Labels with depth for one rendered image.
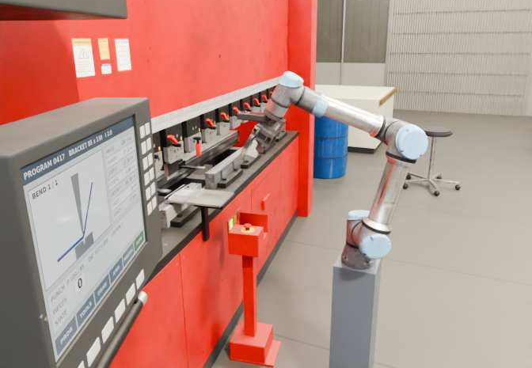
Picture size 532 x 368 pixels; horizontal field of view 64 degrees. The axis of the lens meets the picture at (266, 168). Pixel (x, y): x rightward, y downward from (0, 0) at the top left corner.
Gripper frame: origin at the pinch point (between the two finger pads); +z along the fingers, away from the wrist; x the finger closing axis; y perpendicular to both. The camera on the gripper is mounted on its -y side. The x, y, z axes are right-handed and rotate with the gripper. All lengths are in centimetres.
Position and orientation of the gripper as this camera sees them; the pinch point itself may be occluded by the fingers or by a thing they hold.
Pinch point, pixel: (244, 153)
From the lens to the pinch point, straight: 161.6
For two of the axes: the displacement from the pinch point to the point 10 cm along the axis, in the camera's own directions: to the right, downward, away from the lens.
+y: 8.2, 5.6, -1.3
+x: 3.3, -2.8, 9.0
